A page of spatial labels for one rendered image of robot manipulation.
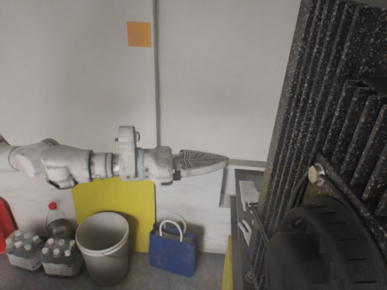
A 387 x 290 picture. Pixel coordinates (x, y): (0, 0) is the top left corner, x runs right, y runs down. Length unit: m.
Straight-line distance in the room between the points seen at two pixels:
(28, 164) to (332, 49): 0.62
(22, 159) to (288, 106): 0.58
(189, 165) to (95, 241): 1.42
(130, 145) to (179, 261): 1.32
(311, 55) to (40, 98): 1.35
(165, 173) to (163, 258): 1.31
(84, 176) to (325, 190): 0.47
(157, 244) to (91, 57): 1.08
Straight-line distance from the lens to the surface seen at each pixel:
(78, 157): 0.68
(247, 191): 1.53
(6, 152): 0.86
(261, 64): 1.44
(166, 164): 0.65
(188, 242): 1.82
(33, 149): 0.75
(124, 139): 0.64
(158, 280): 1.98
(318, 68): 0.54
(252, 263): 0.96
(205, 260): 2.07
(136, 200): 1.81
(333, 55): 0.51
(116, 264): 1.86
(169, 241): 1.79
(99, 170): 0.68
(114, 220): 1.92
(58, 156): 0.69
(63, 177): 0.71
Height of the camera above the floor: 1.66
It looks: 32 degrees down
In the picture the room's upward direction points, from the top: 3 degrees clockwise
